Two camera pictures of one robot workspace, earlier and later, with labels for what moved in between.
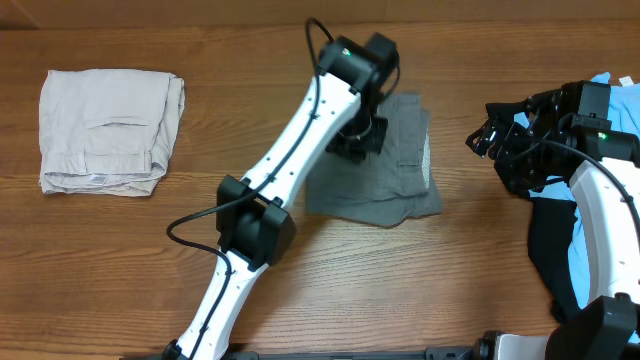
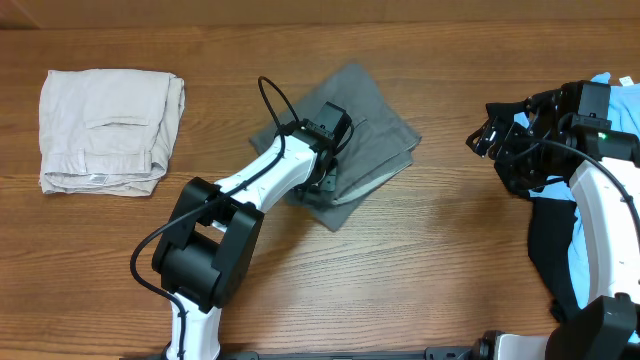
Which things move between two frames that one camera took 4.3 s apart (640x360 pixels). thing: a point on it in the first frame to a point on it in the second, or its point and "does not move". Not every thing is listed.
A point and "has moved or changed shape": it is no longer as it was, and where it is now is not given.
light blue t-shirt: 624,117 does not move
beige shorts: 107,132 does not move
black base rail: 478,352 does not move
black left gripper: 359,150 to 329,178
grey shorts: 389,187 has moved or changed shape
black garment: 549,223 does not move
